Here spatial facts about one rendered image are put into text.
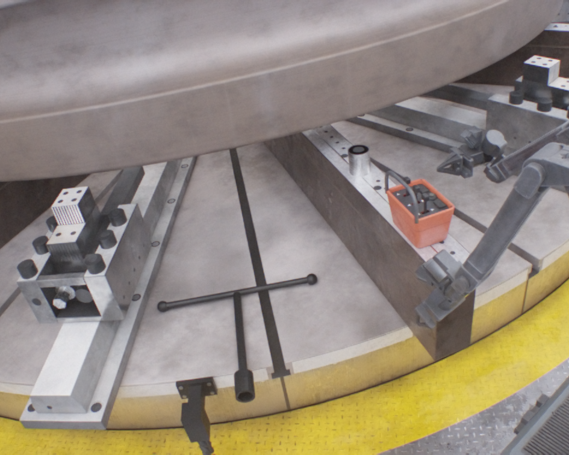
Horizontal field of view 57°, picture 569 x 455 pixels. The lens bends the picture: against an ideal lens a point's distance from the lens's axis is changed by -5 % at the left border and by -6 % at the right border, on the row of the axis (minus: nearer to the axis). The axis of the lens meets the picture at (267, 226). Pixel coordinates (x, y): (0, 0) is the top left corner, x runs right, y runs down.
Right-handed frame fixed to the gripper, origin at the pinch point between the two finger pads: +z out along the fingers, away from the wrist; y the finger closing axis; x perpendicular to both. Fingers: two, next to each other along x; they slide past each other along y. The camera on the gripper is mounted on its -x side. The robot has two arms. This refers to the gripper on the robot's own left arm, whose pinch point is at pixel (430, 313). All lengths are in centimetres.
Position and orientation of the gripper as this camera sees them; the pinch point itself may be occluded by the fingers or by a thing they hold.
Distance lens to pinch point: 157.1
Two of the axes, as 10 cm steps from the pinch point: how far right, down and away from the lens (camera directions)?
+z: -1.7, 5.0, 8.5
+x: 6.0, 7.3, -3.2
